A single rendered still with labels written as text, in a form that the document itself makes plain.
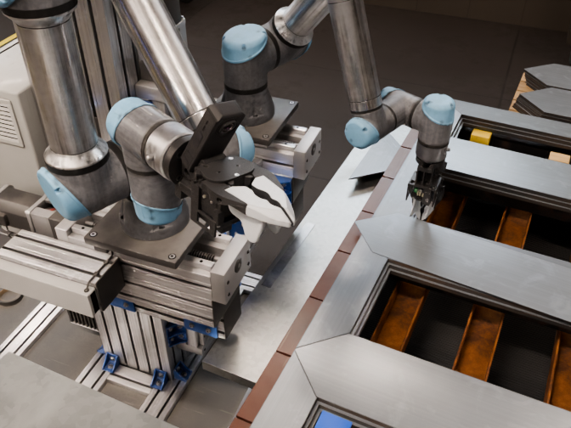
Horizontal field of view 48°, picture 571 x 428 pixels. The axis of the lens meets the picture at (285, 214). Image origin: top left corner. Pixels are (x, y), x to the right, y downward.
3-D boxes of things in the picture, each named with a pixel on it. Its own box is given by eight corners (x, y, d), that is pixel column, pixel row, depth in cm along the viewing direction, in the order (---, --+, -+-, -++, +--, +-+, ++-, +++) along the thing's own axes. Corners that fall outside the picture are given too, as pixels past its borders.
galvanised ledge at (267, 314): (426, 132, 241) (427, 126, 239) (276, 398, 149) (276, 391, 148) (376, 121, 247) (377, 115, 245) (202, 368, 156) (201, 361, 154)
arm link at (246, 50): (213, 81, 169) (210, 31, 161) (249, 64, 177) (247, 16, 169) (245, 95, 163) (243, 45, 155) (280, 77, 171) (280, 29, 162)
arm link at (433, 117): (432, 87, 151) (464, 98, 147) (426, 127, 158) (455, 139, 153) (414, 99, 147) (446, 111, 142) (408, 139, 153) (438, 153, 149)
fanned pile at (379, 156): (418, 138, 232) (420, 129, 229) (383, 198, 204) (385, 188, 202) (386, 131, 236) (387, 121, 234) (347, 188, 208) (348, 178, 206)
